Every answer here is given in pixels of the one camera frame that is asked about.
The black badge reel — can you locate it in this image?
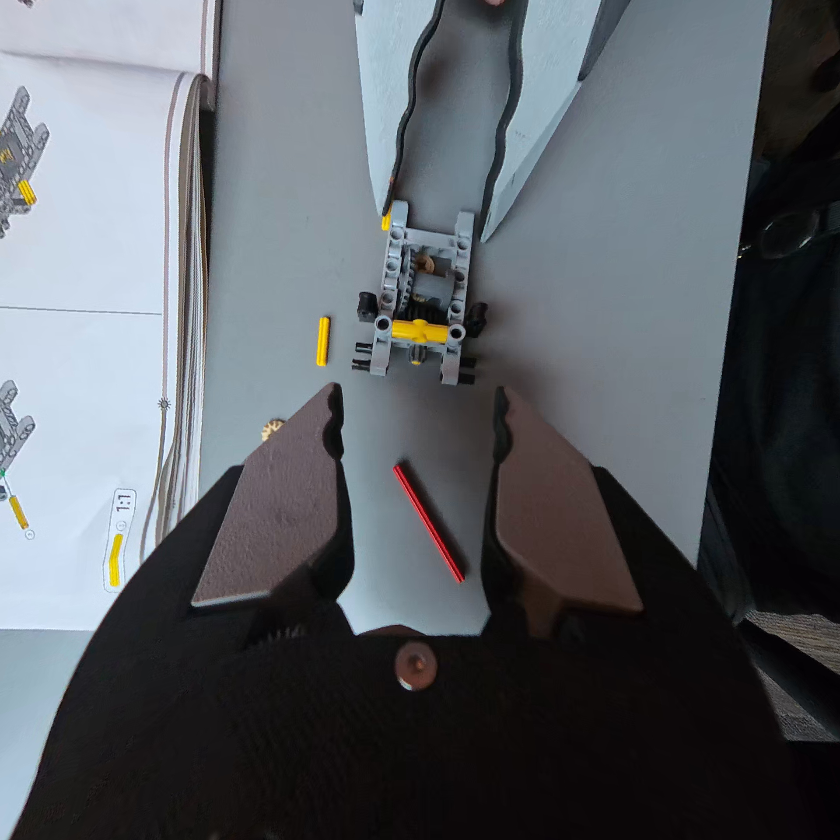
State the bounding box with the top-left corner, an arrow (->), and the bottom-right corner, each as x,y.
761,203 -> 840,260

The red long lego axle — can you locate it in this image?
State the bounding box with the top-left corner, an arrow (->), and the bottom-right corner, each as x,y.
392,462 -> 467,584

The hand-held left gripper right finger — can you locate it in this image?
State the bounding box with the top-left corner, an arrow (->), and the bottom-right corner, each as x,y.
481,386 -> 645,641

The white lego instruction booklet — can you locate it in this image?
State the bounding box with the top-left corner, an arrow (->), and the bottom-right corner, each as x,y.
0,0 -> 222,632

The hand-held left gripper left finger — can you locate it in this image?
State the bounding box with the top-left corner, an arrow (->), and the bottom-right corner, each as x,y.
190,382 -> 357,608

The grey lego frame assembly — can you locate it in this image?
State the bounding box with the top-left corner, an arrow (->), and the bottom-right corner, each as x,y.
351,200 -> 490,388

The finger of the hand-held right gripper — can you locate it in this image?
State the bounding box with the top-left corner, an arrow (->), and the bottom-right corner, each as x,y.
354,0 -> 450,219
481,0 -> 632,244

